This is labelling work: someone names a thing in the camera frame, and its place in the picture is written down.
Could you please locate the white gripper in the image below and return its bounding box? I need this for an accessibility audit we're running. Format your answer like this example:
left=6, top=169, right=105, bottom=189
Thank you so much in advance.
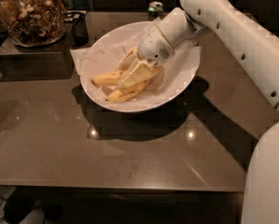
left=117, top=27, right=174, bottom=87

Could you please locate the dark box stand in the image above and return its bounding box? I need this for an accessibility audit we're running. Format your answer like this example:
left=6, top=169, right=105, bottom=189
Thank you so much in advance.
left=0, top=23, right=74, bottom=81

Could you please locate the white bowl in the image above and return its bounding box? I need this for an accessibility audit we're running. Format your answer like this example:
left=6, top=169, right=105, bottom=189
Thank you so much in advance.
left=79, top=21, right=199, bottom=114

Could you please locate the white paper liner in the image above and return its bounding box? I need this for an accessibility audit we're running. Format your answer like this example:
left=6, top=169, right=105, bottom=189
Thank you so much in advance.
left=70, top=17, right=202, bottom=107

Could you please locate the yellow banana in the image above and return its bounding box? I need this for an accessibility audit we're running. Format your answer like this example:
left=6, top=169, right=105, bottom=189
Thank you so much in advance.
left=91, top=65, right=163, bottom=87
left=105, top=80, right=149, bottom=103

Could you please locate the green soda can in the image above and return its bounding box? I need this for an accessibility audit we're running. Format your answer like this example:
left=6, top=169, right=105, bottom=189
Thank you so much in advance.
left=146, top=1, right=163, bottom=21

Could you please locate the black container with handle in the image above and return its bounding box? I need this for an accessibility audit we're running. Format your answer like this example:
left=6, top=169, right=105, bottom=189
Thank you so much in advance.
left=64, top=10, right=89, bottom=47

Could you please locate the glass jar of nuts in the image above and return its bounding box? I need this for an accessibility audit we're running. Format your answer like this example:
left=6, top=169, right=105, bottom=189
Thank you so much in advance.
left=0, top=0, right=65, bottom=48

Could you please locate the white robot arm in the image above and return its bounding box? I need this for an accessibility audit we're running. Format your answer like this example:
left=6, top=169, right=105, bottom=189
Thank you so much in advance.
left=119, top=0, right=279, bottom=224

